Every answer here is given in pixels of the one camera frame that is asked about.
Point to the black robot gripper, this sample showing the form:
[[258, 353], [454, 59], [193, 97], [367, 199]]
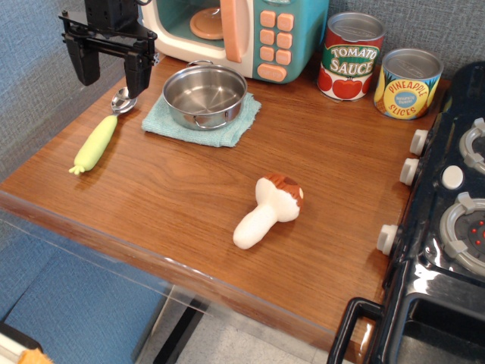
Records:
[[113, 28]]

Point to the small stainless steel pot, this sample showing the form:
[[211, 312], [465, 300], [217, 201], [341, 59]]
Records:
[[205, 96]]

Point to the teal folded cloth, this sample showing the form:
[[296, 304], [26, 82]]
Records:
[[159, 121]]

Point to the orange microwave turntable plate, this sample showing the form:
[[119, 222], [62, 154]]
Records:
[[207, 24]]

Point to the teal toy microwave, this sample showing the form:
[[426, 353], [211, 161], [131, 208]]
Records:
[[263, 40]]

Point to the plush toy mushroom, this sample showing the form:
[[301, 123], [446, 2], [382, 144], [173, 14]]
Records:
[[279, 199]]

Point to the tomato sauce can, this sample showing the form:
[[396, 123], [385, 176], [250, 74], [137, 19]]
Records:
[[352, 46]]

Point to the pineapple slices can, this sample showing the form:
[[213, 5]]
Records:
[[407, 83]]

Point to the orange fuzzy object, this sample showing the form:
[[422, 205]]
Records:
[[34, 356]]

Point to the black toy stove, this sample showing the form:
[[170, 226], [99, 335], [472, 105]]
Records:
[[433, 305]]

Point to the spoon with green handle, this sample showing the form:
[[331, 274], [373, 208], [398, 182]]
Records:
[[97, 142]]

